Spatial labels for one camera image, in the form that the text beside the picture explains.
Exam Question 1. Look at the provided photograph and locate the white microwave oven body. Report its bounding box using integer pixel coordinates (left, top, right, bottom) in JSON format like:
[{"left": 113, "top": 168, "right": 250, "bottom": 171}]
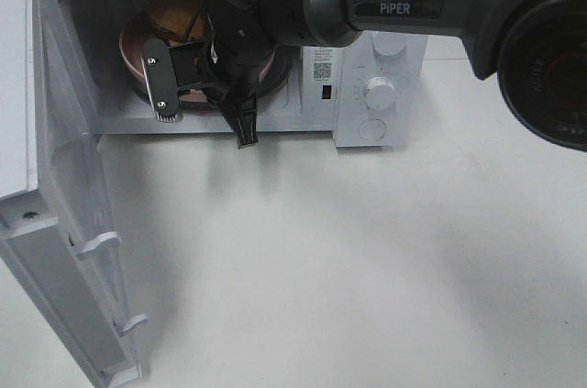
[{"left": 34, "top": 0, "right": 426, "bottom": 147}]

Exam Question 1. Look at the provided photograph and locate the white lower microwave knob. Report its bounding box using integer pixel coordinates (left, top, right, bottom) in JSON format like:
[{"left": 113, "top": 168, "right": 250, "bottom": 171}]
[{"left": 364, "top": 77, "right": 397, "bottom": 110}]

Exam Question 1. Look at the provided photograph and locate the glass microwave turntable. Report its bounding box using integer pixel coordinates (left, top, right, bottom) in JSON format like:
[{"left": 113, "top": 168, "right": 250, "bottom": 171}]
[{"left": 129, "top": 47, "right": 299, "bottom": 113}]

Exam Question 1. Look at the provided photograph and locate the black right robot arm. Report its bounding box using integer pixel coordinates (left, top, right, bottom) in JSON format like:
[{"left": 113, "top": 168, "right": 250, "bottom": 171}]
[{"left": 199, "top": 0, "right": 586, "bottom": 151}]

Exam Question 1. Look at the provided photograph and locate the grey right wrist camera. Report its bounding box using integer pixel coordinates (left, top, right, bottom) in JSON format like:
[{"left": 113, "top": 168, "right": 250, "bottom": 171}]
[{"left": 141, "top": 38, "right": 212, "bottom": 126}]

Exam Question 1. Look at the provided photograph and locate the burger with lettuce and cheese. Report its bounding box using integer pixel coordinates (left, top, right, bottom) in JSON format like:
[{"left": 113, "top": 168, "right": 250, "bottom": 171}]
[{"left": 146, "top": 0, "right": 205, "bottom": 45}]

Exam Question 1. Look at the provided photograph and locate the round white door button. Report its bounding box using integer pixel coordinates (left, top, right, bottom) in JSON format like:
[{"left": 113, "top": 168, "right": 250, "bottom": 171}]
[{"left": 358, "top": 118, "right": 386, "bottom": 141}]

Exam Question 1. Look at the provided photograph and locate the pink round plate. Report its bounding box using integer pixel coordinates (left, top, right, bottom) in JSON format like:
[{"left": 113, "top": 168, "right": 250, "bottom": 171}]
[{"left": 118, "top": 12, "right": 272, "bottom": 95}]

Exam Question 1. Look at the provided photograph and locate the white microwave door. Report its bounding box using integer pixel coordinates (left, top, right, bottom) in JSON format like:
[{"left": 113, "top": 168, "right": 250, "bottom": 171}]
[{"left": 1, "top": 0, "right": 147, "bottom": 387}]

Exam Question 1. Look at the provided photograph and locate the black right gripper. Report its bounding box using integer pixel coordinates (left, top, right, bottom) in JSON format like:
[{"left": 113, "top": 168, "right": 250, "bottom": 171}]
[{"left": 199, "top": 0, "right": 276, "bottom": 149}]

